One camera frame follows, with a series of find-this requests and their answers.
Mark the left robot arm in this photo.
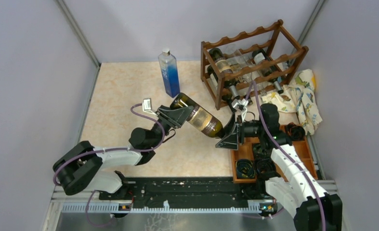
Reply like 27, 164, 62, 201
52, 103, 194, 199

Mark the green wine bottle dark label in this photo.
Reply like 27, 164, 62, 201
209, 48, 240, 100

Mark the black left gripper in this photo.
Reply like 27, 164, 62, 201
150, 103, 194, 148

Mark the green wine bottle grey capsule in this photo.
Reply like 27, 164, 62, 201
252, 49, 284, 94

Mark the rolled green patterned tie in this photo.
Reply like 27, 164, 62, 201
252, 143, 269, 159

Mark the rolled dark patterned tie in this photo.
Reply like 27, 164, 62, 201
235, 159, 256, 180

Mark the rolled dark striped tie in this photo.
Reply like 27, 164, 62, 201
255, 158, 276, 177

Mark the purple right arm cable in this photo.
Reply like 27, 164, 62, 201
245, 80, 327, 231

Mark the wooden compartment tray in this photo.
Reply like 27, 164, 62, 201
231, 125, 318, 183

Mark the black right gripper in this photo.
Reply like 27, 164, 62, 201
215, 112, 265, 150

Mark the dinosaur print cloth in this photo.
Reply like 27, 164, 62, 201
262, 69, 322, 135

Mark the clear whisky bottle black label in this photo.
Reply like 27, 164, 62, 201
230, 63, 250, 97

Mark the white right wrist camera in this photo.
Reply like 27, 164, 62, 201
232, 99, 248, 121

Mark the square clear glass bottle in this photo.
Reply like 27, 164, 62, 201
246, 71, 271, 96

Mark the clear blue vodka bottle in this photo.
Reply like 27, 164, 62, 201
158, 48, 180, 98

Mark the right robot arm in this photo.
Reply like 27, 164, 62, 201
216, 103, 342, 231

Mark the black rolled belt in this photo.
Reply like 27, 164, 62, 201
285, 123, 306, 141

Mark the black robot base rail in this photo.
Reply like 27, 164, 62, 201
99, 177, 279, 214

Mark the wooden wine rack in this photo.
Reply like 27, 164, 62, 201
200, 19, 309, 110

